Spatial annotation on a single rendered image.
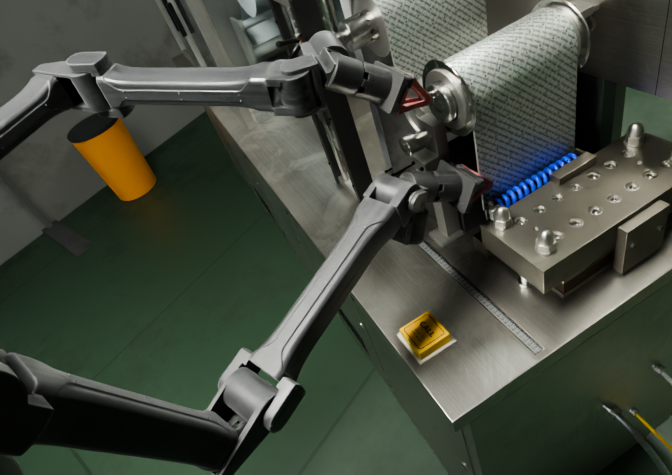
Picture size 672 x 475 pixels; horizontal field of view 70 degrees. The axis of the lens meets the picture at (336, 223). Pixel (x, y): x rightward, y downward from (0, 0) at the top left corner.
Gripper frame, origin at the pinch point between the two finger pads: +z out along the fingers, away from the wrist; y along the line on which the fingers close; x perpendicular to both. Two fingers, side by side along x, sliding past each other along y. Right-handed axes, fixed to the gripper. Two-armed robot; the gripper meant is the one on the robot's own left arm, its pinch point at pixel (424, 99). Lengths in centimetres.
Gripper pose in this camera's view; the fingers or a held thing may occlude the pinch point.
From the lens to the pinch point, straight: 89.3
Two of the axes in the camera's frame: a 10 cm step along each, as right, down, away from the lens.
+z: 8.6, 1.0, 5.0
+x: 3.2, -8.7, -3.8
